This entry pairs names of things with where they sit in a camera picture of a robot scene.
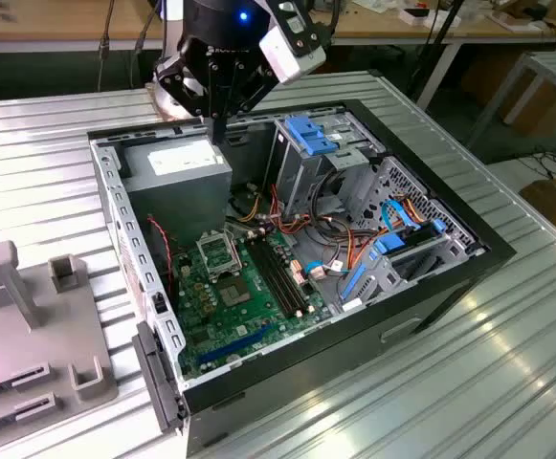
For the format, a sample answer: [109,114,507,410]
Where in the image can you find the green motherboard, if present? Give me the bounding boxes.
[169,229,336,382]

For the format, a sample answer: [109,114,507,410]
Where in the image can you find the white box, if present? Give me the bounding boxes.
[398,5,461,29]

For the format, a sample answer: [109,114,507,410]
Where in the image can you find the black tripod leg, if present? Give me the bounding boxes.
[407,0,465,104]

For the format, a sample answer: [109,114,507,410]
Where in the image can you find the CPU socket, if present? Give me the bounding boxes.
[216,280,251,308]

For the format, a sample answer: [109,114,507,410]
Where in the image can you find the blue disk carrier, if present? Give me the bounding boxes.
[372,218,447,259]

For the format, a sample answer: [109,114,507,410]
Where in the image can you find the black RAM slot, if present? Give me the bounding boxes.
[261,237,307,316]
[255,238,300,317]
[247,238,294,317]
[269,236,315,315]

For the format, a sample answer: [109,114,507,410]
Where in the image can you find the blue bay bracket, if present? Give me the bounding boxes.
[339,248,380,303]

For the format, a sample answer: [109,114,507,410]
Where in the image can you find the grey power supply unit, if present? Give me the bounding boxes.
[120,137,234,246]

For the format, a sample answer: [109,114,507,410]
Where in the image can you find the black PC case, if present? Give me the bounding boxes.
[87,98,518,458]

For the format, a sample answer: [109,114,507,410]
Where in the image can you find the metal socket cover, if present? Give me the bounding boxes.
[194,230,241,280]

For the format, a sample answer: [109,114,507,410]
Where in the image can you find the black camera bracket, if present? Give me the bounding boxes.
[266,0,334,55]

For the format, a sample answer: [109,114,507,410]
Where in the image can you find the red orange wire bundle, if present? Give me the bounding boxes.
[268,184,317,236]

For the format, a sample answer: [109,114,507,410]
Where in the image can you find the light blue flat cable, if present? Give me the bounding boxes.
[303,259,329,283]

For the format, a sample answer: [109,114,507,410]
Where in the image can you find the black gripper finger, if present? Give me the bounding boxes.
[218,55,279,144]
[155,40,220,144]

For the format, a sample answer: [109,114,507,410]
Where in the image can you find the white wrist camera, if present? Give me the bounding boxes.
[257,24,327,86]

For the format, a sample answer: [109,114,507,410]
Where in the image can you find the blue drive bay latch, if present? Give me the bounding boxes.
[284,116,345,157]

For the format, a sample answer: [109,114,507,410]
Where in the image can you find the blue SATA cable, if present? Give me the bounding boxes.
[380,198,426,236]

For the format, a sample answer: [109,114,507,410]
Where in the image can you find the black plastic case latch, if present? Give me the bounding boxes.
[130,320,187,435]

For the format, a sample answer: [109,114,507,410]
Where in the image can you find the red black twisted wire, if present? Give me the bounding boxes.
[145,214,183,288]

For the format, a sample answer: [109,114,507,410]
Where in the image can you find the grey drive bay cage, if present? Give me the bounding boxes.
[263,112,387,219]

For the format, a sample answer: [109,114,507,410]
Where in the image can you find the blue expansion slot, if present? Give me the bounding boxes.
[195,322,278,367]

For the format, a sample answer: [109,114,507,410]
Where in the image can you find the large cardboard sheet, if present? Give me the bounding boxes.
[458,47,556,136]

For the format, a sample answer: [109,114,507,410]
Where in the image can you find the wooden top workbench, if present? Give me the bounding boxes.
[327,0,556,112]
[0,0,167,54]

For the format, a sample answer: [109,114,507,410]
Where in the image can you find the yellow black power wires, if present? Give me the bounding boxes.
[227,181,265,225]

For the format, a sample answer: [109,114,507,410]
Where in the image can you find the grey metal slat table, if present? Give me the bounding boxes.
[466,50,556,149]

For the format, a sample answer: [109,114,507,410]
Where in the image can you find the grey parts rack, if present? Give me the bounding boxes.
[0,240,120,434]

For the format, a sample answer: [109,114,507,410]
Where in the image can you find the brown cardboard box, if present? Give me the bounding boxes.
[518,175,556,246]

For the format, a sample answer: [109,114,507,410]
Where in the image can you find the grey disk bay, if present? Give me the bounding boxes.
[338,217,480,315]

